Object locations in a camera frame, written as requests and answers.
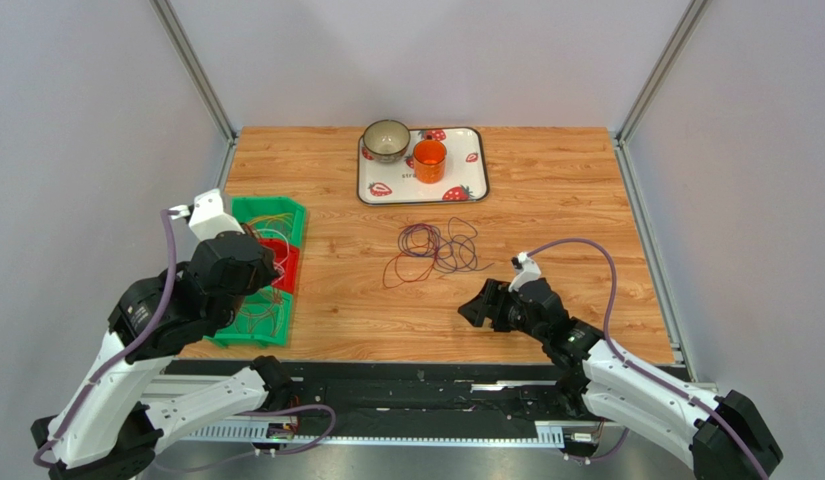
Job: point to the orange translucent cup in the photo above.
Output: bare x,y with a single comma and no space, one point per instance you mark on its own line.
429,157

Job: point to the green bin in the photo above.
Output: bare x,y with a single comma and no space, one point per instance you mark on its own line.
271,214
263,320

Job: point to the green bin far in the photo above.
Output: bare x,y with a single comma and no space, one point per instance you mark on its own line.
271,214

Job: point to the green bin near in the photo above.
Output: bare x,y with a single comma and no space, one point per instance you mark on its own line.
263,320

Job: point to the strawberry pattern white tray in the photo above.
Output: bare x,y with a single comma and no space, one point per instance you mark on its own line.
461,177

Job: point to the red bin middle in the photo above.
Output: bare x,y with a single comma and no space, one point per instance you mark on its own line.
286,262

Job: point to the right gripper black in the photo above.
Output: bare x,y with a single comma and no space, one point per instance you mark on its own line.
494,306

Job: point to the slotted white cable duct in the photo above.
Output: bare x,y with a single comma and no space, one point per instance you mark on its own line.
499,432

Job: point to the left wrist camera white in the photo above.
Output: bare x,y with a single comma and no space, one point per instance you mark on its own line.
208,216

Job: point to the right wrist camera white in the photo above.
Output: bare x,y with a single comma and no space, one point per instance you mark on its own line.
526,270

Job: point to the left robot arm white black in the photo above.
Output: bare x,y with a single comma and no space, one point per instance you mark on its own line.
107,432

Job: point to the beige ceramic bowl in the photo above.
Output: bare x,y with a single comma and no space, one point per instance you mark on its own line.
385,141

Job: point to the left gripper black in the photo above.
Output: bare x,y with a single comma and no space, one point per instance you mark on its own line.
267,273

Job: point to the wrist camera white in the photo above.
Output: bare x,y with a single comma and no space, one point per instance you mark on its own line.
526,270
208,216

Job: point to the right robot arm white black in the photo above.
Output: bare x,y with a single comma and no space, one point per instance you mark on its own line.
716,436

